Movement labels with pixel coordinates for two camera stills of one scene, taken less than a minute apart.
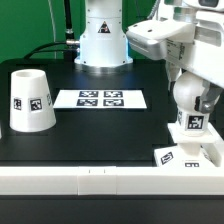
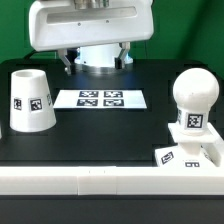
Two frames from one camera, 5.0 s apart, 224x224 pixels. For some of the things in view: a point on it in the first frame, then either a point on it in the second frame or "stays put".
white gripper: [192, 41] -> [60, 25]
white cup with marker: [31, 106] stays put
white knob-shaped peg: [191, 121] stays put
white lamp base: [191, 151] stays put
